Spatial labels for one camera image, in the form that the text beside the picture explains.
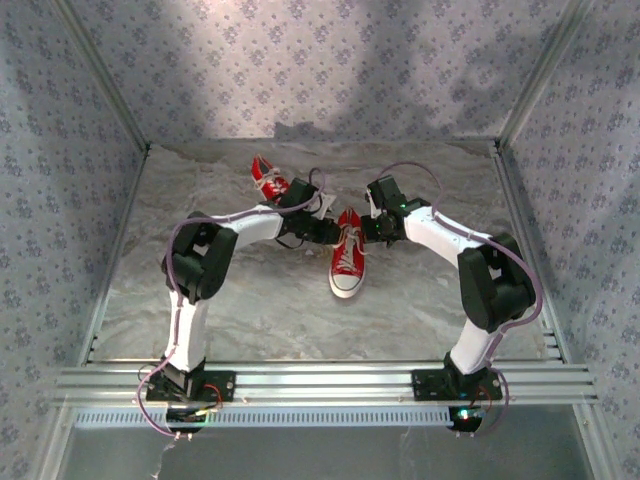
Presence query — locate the white shoelace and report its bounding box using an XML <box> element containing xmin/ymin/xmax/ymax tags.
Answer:
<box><xmin>253</xmin><ymin>168</ymin><xmax>286</xmax><ymax>194</ymax></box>
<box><xmin>335</xmin><ymin>224</ymin><xmax>369</xmax><ymax>271</ymax></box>

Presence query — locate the red canvas sneaker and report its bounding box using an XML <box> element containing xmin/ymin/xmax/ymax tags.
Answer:
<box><xmin>249</xmin><ymin>153</ymin><xmax>291</xmax><ymax>202</ymax></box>
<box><xmin>328</xmin><ymin>208</ymin><xmax>369</xmax><ymax>300</ymax></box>

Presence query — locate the black controller board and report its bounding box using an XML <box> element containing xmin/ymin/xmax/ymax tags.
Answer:
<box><xmin>448</xmin><ymin>405</ymin><xmax>485</xmax><ymax>434</ymax></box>
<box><xmin>165</xmin><ymin>405</ymin><xmax>209</xmax><ymax>434</ymax></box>

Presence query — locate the grey metal panel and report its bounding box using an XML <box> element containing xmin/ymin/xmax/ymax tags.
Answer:
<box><xmin>64</xmin><ymin>424</ymin><xmax>596</xmax><ymax>480</ymax></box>

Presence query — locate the aluminium side rail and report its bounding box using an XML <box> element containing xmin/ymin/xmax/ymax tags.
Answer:
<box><xmin>79</xmin><ymin>144</ymin><xmax>151</xmax><ymax>366</ymax></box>
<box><xmin>492</xmin><ymin>139</ymin><xmax>571</xmax><ymax>364</ymax></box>

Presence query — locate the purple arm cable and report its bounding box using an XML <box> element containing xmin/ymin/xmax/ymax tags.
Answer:
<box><xmin>373</xmin><ymin>161</ymin><xmax>544</xmax><ymax>371</ymax></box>
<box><xmin>134</xmin><ymin>167</ymin><xmax>329</xmax><ymax>396</ymax></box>

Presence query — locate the aluminium mounting rail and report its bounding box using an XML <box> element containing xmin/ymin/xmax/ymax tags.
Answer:
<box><xmin>49</xmin><ymin>359</ymin><xmax>600</xmax><ymax>407</ymax></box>

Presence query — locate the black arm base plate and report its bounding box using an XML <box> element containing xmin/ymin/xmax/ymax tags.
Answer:
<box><xmin>145</xmin><ymin>370</ymin><xmax>237</xmax><ymax>404</ymax></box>
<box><xmin>411</xmin><ymin>368</ymin><xmax>504</xmax><ymax>402</ymax></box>

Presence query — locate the slotted grey cable duct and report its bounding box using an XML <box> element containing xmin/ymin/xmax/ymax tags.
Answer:
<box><xmin>73</xmin><ymin>407</ymin><xmax>454</xmax><ymax>429</ymax></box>

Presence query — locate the aluminium frame post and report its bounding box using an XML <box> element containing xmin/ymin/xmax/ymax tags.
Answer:
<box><xmin>494</xmin><ymin>0</ymin><xmax>599</xmax><ymax>151</ymax></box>

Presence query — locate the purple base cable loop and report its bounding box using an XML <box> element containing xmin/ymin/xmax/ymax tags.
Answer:
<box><xmin>454</xmin><ymin>367</ymin><xmax>510</xmax><ymax>439</ymax></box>
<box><xmin>135</xmin><ymin>367</ymin><xmax>196</xmax><ymax>441</ymax></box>

